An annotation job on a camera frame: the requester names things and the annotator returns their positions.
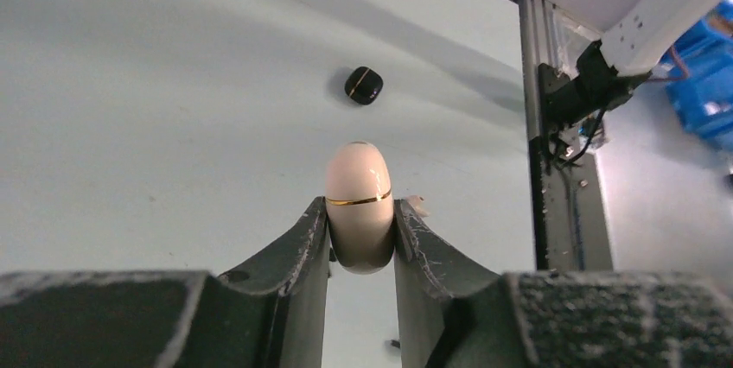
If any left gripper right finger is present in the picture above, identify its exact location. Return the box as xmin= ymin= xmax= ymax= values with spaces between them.
xmin=392 ymin=200 xmax=732 ymax=367

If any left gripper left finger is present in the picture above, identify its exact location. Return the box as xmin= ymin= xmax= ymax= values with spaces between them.
xmin=1 ymin=197 xmax=329 ymax=367

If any beige earbud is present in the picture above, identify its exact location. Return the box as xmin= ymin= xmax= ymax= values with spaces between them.
xmin=405 ymin=194 xmax=430 ymax=218

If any beige earbud charging case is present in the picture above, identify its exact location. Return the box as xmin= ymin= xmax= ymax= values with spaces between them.
xmin=325 ymin=141 xmax=394 ymax=275

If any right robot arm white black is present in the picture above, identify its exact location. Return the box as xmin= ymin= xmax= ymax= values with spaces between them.
xmin=540 ymin=0 xmax=722 ymax=130

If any black earbud charging case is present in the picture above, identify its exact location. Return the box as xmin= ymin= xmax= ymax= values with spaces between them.
xmin=344 ymin=66 xmax=384 ymax=105

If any blue crate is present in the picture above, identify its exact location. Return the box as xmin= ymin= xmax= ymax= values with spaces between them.
xmin=666 ymin=0 xmax=732 ymax=152

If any aluminium frame rail front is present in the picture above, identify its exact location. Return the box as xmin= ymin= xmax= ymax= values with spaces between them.
xmin=516 ymin=0 xmax=613 ymax=271

